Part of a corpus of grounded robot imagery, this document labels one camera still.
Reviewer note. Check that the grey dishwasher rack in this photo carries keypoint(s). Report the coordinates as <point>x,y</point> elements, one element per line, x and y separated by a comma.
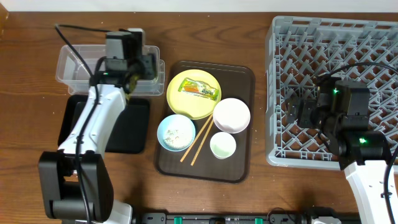
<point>298,49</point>

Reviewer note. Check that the pile of rice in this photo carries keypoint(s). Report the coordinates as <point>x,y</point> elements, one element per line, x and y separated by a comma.
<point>176,139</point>

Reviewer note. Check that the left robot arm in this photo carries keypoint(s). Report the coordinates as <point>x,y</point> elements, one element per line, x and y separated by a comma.
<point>74,180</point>

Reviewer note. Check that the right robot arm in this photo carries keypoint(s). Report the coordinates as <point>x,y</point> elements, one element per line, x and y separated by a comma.
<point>340,114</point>

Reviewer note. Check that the light blue bowl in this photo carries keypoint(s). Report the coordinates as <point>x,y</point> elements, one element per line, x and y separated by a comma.
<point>176,121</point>

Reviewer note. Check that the yellow plate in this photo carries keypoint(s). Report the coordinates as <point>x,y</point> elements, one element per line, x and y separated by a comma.
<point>194,107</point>

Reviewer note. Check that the clear plastic waste bin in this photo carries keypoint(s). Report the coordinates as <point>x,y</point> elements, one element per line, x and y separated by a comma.
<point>72,72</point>

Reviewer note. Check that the pink white bowl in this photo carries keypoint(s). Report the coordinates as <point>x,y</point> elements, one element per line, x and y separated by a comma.
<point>231,115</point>

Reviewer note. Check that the black waste tray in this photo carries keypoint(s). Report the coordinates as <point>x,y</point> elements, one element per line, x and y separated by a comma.
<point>130,130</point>

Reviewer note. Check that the white green cup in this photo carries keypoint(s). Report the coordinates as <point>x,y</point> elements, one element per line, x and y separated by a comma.
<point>223,145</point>

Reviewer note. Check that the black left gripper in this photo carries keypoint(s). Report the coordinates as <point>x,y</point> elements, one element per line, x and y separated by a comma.
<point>148,66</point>

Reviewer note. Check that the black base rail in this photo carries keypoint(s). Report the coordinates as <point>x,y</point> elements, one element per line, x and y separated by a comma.
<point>274,216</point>

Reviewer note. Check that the brown serving tray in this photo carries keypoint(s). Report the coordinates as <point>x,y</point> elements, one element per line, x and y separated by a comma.
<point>236,82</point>

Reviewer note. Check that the wooden chopstick left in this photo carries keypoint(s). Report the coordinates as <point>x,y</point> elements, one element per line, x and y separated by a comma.
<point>196,137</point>

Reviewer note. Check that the wooden chopstick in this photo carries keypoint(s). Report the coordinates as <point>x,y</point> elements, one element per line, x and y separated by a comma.
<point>196,137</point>
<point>209,124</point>

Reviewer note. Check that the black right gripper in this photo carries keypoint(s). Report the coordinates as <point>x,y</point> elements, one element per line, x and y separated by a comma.
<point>308,105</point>

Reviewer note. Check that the green orange snack wrapper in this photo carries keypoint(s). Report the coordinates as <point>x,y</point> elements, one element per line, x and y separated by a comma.
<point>198,88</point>

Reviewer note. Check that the wooden chopstick right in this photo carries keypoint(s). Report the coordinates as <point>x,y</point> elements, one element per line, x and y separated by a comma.
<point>209,124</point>

